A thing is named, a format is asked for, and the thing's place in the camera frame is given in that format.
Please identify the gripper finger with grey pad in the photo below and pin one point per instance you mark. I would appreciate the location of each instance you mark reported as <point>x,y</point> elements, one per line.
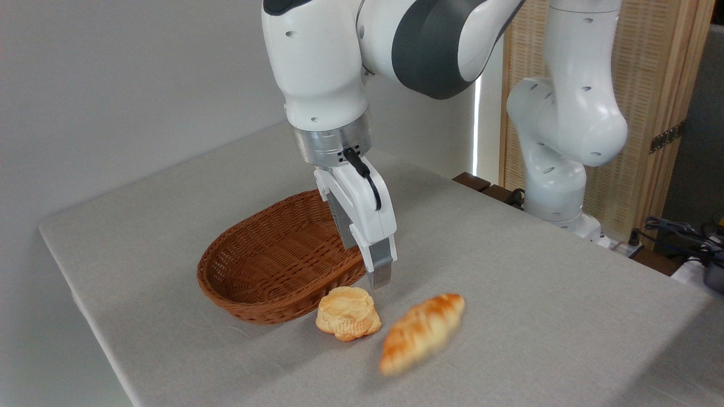
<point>344,223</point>
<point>380,263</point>

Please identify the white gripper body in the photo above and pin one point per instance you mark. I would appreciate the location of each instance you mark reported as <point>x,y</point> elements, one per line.
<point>365,200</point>

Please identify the golden croissant bread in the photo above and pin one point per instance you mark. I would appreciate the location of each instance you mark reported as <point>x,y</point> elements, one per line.
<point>421,330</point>

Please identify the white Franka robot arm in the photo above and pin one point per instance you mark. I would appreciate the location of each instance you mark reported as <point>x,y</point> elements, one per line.
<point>322,73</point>

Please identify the round golden bread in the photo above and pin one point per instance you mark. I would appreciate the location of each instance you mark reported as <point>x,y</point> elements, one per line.
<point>346,314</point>

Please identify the brown wicker basket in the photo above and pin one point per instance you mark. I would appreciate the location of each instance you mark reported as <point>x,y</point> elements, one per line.
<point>271,254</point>

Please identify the dark brown wooden block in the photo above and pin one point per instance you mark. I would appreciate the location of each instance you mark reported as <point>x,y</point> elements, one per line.
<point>471,181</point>
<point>498,193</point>

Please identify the grey tablecloth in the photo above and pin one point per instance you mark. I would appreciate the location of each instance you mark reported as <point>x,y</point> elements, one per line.
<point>509,339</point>

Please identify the white power strip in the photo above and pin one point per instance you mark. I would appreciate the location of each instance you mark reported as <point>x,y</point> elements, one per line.
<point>622,246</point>

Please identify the black screen hinge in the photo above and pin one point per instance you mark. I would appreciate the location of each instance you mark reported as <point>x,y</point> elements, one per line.
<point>667,137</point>

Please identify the wooden rattan folding screen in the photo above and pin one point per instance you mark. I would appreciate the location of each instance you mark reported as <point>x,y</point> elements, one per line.
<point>656,68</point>

